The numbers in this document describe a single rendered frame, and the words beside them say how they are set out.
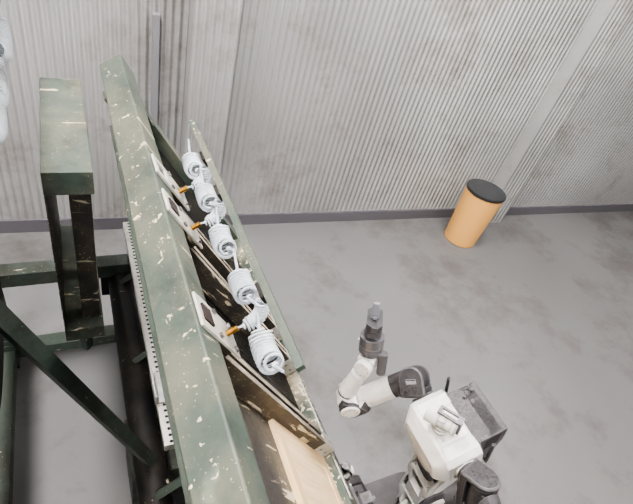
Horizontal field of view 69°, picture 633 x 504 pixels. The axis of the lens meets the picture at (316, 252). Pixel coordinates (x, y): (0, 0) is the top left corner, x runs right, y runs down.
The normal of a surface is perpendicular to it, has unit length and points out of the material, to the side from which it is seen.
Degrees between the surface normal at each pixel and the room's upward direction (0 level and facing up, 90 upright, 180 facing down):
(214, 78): 90
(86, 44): 90
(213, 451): 34
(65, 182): 90
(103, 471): 0
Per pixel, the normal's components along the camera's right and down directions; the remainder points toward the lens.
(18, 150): 0.35, 0.67
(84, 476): 0.24, -0.74
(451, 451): -0.13, -0.64
